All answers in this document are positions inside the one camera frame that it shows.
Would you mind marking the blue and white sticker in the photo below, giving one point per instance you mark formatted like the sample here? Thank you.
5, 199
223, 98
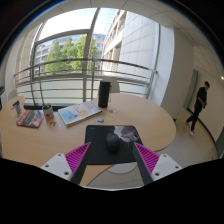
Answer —
100, 120

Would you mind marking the white and blue magazine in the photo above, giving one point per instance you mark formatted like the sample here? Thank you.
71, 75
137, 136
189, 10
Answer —
80, 113

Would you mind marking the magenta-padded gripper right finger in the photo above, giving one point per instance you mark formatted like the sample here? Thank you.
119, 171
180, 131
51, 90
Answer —
165, 165

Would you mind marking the black computer mouse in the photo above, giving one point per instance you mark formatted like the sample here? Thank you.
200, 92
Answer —
113, 142

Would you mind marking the black drink bottle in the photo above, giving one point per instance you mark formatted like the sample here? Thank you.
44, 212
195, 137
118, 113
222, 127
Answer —
104, 94

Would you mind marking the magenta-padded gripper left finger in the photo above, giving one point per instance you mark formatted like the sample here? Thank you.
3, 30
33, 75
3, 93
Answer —
60, 165

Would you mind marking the metal balcony railing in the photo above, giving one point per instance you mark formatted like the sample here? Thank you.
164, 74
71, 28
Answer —
66, 61

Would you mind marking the white chair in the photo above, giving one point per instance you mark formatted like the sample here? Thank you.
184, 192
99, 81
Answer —
115, 86

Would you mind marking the person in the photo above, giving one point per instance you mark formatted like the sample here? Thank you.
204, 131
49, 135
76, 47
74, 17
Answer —
199, 103

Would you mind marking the round yellow sticker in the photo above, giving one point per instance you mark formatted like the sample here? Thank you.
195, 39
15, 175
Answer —
109, 117

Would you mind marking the black printed mouse pad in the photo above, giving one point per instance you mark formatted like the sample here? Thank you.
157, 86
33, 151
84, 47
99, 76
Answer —
96, 141

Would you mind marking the small blue sticker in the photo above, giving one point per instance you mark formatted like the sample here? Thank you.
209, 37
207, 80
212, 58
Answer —
112, 111

